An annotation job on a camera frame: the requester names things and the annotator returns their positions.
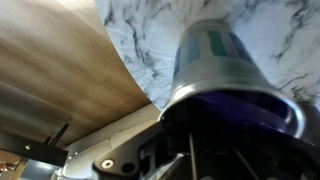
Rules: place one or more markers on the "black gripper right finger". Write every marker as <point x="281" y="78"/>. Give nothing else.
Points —
<point x="260" y="160"/>

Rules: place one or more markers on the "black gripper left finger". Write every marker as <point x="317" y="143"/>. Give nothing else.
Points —
<point x="133" y="156"/>

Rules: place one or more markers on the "blue plastic lid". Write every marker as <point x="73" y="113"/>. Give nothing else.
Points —
<point x="240" y="110"/>

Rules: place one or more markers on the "silver metal cup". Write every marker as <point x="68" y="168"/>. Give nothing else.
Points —
<point x="216" y="70"/>

